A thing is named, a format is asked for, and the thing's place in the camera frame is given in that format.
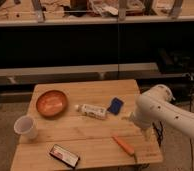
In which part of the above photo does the orange wooden bowl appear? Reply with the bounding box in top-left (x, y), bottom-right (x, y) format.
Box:
top-left (36, 90), bottom-right (68, 117)

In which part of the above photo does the blue sponge block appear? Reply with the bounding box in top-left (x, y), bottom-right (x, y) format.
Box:
top-left (107, 98), bottom-right (123, 115)

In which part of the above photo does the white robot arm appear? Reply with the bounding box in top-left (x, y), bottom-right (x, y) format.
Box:
top-left (130, 84), bottom-right (194, 140)

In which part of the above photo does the black rectangular box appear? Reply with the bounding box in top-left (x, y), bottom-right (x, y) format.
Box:
top-left (49, 144), bottom-right (80, 168)

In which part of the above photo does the white tube bottle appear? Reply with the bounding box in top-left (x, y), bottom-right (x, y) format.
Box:
top-left (75, 104), bottom-right (106, 120)

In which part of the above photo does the metal shelf rack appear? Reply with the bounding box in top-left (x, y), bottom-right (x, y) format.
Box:
top-left (0, 0), bottom-right (194, 86)

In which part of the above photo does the wooden table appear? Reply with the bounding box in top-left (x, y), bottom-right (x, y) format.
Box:
top-left (11, 79), bottom-right (163, 171)

